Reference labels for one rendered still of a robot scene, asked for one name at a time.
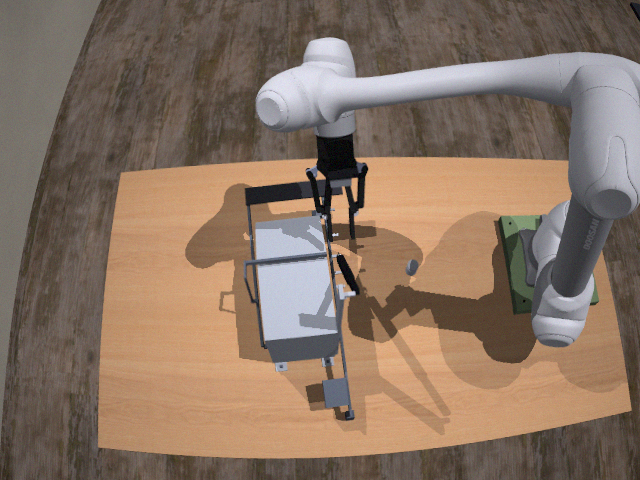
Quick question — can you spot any grey cylinder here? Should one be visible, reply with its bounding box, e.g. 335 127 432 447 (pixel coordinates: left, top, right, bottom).
405 260 419 276

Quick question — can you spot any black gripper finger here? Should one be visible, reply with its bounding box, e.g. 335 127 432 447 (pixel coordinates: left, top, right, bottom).
345 162 368 240
306 165 333 242

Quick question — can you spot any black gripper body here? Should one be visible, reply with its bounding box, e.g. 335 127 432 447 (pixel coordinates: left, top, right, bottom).
316 133 357 179

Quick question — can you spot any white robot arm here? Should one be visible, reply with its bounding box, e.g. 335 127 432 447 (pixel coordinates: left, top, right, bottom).
255 37 640 347

